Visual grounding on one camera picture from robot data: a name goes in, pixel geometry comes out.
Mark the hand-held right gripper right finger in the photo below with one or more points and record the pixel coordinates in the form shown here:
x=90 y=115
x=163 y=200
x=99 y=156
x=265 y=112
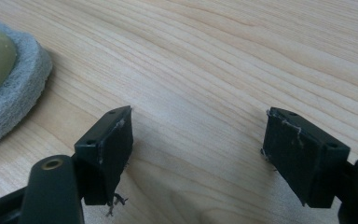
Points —
x=304 y=155

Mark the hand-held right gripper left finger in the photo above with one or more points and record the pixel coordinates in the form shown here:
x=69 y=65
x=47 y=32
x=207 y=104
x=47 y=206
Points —
x=105 y=155

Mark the grey felt round pad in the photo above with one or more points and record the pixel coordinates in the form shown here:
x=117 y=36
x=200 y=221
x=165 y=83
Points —
x=15 y=93

